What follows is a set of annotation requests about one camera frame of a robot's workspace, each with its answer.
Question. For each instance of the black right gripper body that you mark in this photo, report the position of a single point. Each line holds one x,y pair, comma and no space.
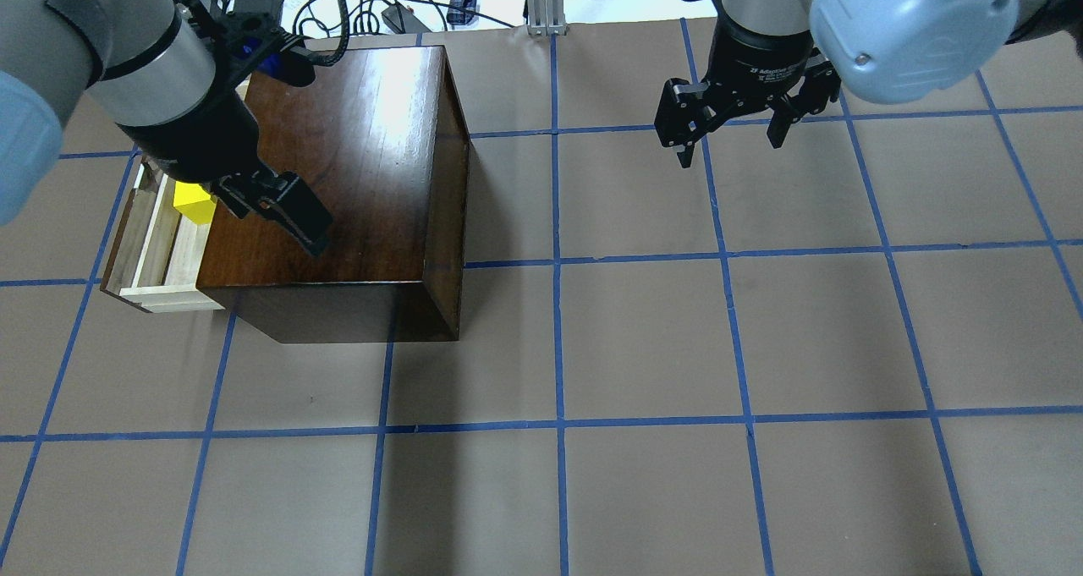
755,66

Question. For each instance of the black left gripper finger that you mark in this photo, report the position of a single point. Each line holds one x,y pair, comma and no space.
283,198

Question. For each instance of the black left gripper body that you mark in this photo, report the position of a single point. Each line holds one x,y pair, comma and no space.
196,142

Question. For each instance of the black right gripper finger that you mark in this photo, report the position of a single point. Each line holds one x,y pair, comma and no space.
820,86
684,116

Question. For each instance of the yellow block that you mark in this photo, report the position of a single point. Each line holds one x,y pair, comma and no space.
194,203

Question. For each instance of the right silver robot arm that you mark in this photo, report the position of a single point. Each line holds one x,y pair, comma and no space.
898,51

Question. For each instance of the dark wooden drawer cabinet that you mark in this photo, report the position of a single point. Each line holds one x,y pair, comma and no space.
381,140

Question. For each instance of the light wooden drawer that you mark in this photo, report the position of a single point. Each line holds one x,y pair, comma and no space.
156,253

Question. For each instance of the small blue device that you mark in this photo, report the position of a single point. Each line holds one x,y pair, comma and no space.
461,13

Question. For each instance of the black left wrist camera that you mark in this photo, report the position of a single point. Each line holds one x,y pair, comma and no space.
246,37

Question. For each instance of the aluminium frame post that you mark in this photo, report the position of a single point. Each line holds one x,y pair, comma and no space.
546,18

